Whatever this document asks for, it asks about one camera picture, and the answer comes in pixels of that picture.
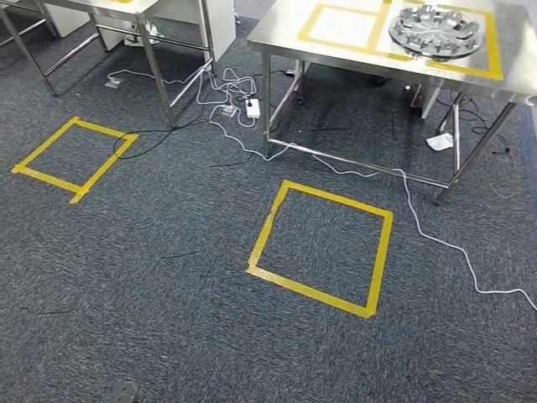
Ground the silver plastic wheel cover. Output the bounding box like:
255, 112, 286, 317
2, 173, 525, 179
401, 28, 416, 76
388, 4, 483, 61

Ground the steel workbench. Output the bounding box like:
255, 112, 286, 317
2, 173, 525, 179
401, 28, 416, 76
247, 0, 537, 207

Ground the white cabinet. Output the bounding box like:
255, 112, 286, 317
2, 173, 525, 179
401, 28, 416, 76
157, 0, 237, 64
41, 0, 140, 52

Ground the white paper sheet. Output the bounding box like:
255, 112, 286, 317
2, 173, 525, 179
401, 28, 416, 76
425, 131, 456, 152

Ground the steel table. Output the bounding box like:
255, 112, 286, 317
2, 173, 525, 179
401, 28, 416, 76
0, 0, 215, 129

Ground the yellow tape square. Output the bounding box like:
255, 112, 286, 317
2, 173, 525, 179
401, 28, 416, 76
369, 0, 504, 82

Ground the white floor cable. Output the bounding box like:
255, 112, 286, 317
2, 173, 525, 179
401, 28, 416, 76
210, 118, 537, 312
106, 65, 259, 130

